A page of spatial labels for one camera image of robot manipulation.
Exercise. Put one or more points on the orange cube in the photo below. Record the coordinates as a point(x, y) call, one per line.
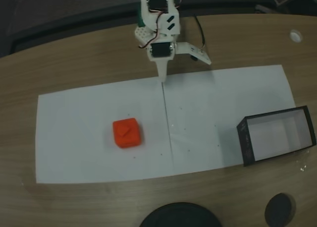
point(128, 135)

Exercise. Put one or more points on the dark box white inside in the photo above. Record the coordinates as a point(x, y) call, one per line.
point(244, 142)

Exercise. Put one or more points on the green table clamp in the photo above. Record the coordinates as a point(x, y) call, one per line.
point(140, 20)

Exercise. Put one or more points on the white paper sheet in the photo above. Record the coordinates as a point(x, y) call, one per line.
point(74, 137)
point(210, 100)

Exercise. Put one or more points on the white round cap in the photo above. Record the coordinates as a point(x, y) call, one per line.
point(296, 35)

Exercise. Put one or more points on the black round lamp base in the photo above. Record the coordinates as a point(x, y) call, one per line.
point(180, 217)

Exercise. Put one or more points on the white wrist camera mount plate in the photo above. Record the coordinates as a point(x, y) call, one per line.
point(195, 52)

